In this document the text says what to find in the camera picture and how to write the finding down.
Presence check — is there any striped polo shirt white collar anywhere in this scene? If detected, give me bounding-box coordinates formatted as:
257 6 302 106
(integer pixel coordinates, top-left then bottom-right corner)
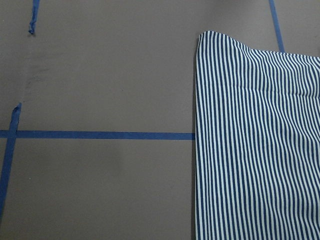
195 31 320 240

